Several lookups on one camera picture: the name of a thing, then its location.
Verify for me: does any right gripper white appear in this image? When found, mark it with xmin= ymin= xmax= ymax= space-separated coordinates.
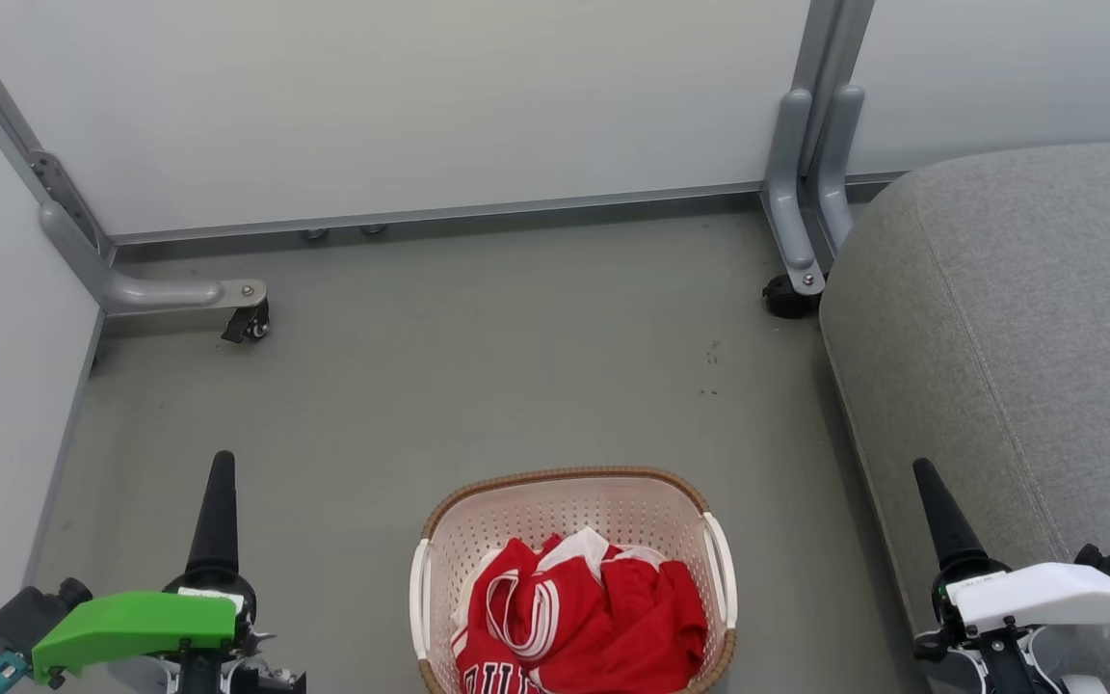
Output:
xmin=912 ymin=458 xmax=1110 ymax=639

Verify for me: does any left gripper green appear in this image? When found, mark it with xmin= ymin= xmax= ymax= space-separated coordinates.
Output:
xmin=32 ymin=450 xmax=273 ymax=685

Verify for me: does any red garment with white trim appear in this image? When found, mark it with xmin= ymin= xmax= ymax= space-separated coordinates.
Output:
xmin=538 ymin=526 xmax=710 ymax=694

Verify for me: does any red jersey with black print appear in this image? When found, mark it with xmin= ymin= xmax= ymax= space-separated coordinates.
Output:
xmin=452 ymin=536 xmax=614 ymax=694

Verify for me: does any grey fabric sofa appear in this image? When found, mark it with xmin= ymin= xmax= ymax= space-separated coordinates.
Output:
xmin=818 ymin=141 xmax=1110 ymax=694

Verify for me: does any black caster wheel with lever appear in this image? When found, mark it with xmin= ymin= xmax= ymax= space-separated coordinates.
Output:
xmin=221 ymin=299 xmax=273 ymax=345

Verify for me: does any long grey partition foot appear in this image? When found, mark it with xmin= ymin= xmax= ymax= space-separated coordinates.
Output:
xmin=39 ymin=200 xmax=268 ymax=315

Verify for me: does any round black caster wheel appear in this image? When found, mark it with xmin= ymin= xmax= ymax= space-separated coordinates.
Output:
xmin=762 ymin=275 xmax=822 ymax=321

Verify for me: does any white perforated laundry basket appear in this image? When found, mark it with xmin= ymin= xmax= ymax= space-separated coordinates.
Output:
xmin=409 ymin=467 xmax=739 ymax=694

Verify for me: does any grey upright partition foot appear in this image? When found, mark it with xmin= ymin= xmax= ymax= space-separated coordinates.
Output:
xmin=815 ymin=84 xmax=866 ymax=254
xmin=762 ymin=89 xmax=827 ymax=296

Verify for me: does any grey metal double partition post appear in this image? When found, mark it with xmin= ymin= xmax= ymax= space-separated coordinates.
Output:
xmin=791 ymin=0 xmax=876 ymax=179

